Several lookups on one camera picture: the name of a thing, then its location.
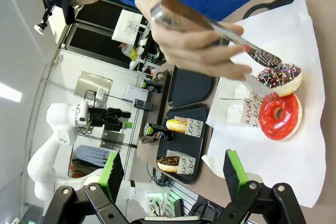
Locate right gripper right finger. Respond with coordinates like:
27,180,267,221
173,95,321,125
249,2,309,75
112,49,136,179
214,149,308,224

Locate red glazed donut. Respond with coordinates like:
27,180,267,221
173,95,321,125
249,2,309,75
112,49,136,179
258,92,303,141

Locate metal serving tongs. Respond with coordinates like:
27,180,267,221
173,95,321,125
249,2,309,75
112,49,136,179
150,0,283,99

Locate chocolate glazed donut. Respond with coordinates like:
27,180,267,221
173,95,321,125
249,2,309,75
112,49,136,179
156,156,182,174

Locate black cable bundle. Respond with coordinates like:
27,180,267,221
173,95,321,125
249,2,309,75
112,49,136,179
188,199,227,221

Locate large white paper sheet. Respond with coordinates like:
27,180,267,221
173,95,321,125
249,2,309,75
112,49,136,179
201,0,327,208

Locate white camera on stand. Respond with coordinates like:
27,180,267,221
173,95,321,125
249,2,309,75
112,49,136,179
33,5,56,36

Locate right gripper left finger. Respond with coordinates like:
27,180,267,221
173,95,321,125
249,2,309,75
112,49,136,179
39,150,132,224

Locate script printed paper bag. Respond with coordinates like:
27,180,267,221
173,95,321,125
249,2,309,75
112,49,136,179
226,84,261,129
173,115,204,138
166,150,196,175

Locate person's left hand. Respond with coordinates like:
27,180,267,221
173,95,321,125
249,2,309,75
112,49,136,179
151,20,254,82

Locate black Pepsi can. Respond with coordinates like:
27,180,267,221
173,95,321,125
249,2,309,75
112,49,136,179
143,122,174,142
140,79,164,94

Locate yellow glazed sprinkle donut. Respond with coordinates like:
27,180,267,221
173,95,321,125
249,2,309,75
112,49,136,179
165,119,190,134

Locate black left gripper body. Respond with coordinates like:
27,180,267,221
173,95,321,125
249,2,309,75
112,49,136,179
88,106,112,132

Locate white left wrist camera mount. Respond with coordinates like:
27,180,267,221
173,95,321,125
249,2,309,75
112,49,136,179
77,100,89,128

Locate grey folded cloth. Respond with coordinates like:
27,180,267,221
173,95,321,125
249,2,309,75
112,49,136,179
74,144,111,167

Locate larger black serving tray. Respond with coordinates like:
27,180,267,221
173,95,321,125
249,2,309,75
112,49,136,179
156,103,209,185

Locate white printed box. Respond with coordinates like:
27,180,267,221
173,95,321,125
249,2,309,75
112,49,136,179
111,8,144,44

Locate smaller black serving tray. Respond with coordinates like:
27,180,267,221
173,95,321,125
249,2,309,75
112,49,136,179
167,65,216,108

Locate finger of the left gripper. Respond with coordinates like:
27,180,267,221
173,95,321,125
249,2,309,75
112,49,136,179
108,108,132,120
104,120,133,132

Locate steel wall plate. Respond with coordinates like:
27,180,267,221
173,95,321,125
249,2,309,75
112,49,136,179
73,71,114,102

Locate chocolate donut coloured sprinkles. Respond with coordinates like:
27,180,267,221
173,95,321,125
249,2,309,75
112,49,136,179
255,62,303,98

